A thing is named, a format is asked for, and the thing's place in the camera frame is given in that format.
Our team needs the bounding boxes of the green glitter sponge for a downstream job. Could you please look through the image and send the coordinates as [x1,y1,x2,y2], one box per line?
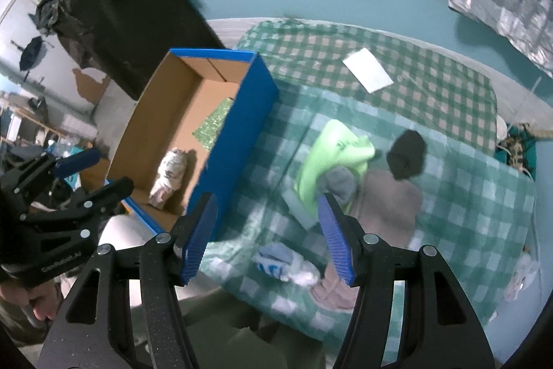
[192,96,236,149]

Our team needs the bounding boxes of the dark folded umbrella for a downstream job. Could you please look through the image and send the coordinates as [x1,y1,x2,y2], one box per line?
[19,35,49,71]

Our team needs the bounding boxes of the hanging black garment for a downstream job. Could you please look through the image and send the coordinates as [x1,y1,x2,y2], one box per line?
[35,0,225,102]

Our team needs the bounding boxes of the blue and white cloth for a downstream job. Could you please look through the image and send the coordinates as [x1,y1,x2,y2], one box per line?
[255,243,320,287]

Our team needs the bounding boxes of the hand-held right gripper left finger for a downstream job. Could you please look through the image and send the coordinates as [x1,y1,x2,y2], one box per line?
[39,192,219,369]

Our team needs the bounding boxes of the green beige checked sheet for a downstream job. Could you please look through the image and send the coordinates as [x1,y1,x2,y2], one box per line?
[233,20,497,149]

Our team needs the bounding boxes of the black cloth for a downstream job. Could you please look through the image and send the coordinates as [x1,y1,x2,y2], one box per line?
[386,130,426,181]

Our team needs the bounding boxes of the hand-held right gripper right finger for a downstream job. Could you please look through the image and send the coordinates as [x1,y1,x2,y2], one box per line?
[317,192,495,369]

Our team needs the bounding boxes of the light green plastic bag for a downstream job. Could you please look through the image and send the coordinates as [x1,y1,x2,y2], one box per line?
[294,119,376,214]

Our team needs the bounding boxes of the grey cloth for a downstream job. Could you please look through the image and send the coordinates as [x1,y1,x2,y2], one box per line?
[324,168,359,205]

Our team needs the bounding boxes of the white plastic bag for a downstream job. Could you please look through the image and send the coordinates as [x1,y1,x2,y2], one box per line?
[503,250,538,303]

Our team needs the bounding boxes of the white paper sheet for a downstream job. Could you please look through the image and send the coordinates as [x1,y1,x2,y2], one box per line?
[343,47,395,94]

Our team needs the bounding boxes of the pink cloth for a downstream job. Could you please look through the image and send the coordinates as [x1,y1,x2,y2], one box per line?
[311,261,359,311]

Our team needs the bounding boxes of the blue cardboard box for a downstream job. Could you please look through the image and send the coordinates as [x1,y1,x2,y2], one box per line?
[105,47,281,242]

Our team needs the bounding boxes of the person's left hand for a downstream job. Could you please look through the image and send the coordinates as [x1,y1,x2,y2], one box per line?
[0,278,65,320]

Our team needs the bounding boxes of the green white checked blanket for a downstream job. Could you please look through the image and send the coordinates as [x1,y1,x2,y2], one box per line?
[203,86,536,365]

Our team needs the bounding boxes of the teal crate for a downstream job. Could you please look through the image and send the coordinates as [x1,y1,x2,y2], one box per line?
[495,114,538,179]

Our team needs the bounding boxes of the rolled pale patterned cloth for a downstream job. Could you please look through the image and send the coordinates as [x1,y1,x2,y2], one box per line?
[148,148,188,209]

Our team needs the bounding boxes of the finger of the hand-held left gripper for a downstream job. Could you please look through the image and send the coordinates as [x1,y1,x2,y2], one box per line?
[0,148,103,201]
[19,176,134,223]

